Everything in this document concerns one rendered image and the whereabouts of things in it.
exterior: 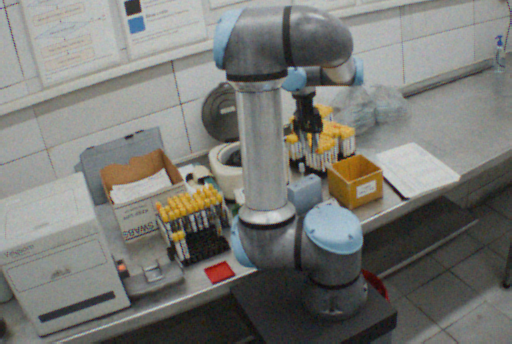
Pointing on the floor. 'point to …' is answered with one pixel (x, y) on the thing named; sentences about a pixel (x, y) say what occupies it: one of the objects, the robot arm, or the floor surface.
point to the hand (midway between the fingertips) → (310, 148)
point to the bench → (441, 126)
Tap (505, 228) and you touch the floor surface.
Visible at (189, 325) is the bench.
